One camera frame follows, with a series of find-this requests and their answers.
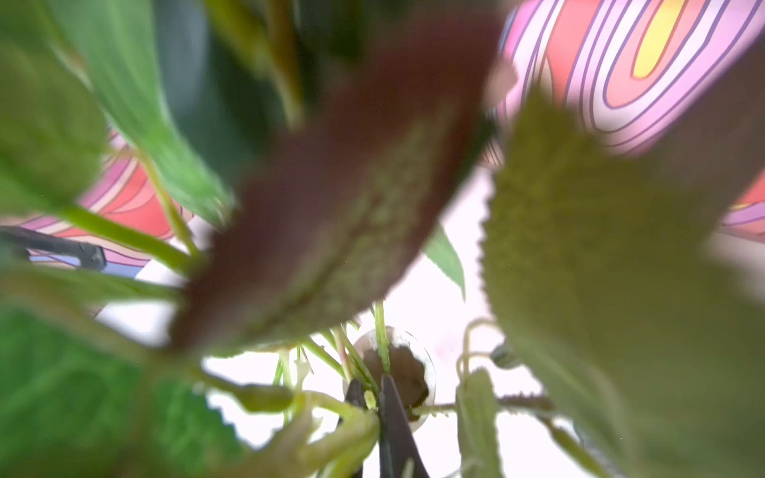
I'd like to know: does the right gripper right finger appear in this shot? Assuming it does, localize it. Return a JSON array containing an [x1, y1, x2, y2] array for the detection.
[[378, 374, 430, 478]]

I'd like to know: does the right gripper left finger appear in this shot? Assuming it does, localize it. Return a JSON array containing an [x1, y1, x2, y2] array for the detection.
[[345, 378, 367, 478]]

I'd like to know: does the white ribbed vase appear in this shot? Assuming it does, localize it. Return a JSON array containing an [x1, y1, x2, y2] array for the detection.
[[344, 326, 436, 433]]

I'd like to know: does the pink peony flower stem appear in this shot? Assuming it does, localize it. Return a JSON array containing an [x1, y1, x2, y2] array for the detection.
[[0, 0, 765, 478]]

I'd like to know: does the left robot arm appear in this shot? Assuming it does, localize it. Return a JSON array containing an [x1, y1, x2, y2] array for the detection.
[[1, 226, 107, 272]]

